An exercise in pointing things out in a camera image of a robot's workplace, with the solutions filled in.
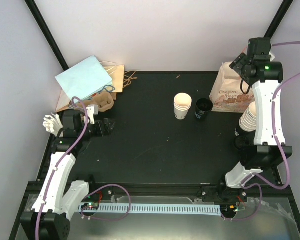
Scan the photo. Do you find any brown kraft paper bag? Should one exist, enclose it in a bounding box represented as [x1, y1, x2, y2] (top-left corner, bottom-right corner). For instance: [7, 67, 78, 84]
[55, 65, 125, 113]

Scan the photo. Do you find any black paper coffee cup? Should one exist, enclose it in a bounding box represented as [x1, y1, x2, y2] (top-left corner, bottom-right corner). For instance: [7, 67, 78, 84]
[195, 98, 214, 121]

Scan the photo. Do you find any light blue paper bag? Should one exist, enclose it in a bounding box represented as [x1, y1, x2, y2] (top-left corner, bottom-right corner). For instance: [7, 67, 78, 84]
[55, 55, 112, 110]

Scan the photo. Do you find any stack of white cups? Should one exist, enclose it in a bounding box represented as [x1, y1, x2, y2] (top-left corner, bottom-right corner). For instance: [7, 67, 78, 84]
[239, 101, 257, 132]

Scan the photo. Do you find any white plastic cutlery bunch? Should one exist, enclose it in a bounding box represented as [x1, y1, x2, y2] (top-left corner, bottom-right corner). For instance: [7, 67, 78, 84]
[42, 113, 64, 136]

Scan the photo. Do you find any cardboard cup carrier tray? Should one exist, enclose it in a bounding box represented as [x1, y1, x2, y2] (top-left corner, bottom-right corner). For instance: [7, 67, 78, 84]
[83, 91, 115, 113]

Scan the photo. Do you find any light blue cable chain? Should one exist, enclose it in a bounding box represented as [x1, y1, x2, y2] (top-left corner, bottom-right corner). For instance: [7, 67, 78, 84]
[78, 202, 223, 218]

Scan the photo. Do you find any cream bear paper bag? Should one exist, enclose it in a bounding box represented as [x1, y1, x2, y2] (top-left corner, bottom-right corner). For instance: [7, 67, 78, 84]
[209, 62, 255, 113]

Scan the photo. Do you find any white paper coffee cup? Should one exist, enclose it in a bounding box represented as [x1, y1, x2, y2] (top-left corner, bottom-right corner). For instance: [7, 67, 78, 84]
[173, 92, 192, 120]

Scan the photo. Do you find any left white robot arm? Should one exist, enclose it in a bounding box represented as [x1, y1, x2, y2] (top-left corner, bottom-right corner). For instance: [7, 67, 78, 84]
[20, 105, 115, 240]

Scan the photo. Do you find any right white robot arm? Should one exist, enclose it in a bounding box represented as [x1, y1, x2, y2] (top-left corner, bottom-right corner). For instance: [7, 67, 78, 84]
[217, 37, 293, 202]

